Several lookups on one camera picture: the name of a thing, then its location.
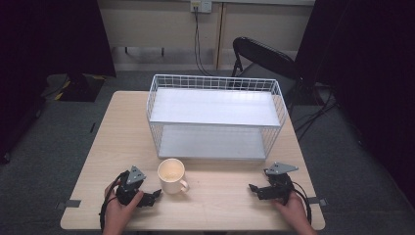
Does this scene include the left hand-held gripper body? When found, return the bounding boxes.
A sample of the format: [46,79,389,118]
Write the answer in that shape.
[115,164,147,208]

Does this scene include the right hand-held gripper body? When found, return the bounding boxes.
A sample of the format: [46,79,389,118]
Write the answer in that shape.
[258,162,300,206]

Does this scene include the cream ceramic cup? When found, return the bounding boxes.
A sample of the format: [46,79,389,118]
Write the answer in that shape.
[157,158,191,196]

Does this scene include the white wire shelf rack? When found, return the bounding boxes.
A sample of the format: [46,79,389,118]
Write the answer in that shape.
[145,73,290,162]

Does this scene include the person's left hand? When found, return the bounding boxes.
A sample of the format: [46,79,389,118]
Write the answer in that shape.
[103,181,145,230]

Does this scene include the person's right hand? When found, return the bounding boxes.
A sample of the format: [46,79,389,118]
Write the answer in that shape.
[271,191,313,227]

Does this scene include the grey tape strip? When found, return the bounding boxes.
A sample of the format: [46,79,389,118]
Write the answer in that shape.
[306,197,329,208]
[55,199,82,211]

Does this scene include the black yellow floor bag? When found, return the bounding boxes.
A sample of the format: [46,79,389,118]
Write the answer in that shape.
[40,72,108,103]

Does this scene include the black folding chair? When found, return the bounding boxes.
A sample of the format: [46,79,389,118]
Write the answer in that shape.
[230,36,315,100]

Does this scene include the dark curtain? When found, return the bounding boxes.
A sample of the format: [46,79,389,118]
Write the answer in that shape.
[294,0,415,209]
[0,0,117,165]

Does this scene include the left hand-held gripper cable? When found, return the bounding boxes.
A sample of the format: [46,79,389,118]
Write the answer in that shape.
[99,171,127,231]

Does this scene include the hand-held gripper cable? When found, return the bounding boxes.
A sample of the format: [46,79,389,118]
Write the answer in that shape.
[291,180,313,226]
[99,171,127,231]

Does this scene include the right hand-held gripper cable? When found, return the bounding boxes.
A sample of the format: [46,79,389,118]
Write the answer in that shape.
[291,180,313,226]

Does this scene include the black floor cables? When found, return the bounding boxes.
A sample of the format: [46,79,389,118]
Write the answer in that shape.
[291,83,341,142]

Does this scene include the black wall power cable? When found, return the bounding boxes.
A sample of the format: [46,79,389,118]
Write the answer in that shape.
[193,5,213,77]

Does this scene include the white wall outlet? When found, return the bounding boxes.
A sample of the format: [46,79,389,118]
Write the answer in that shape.
[190,0,213,15]

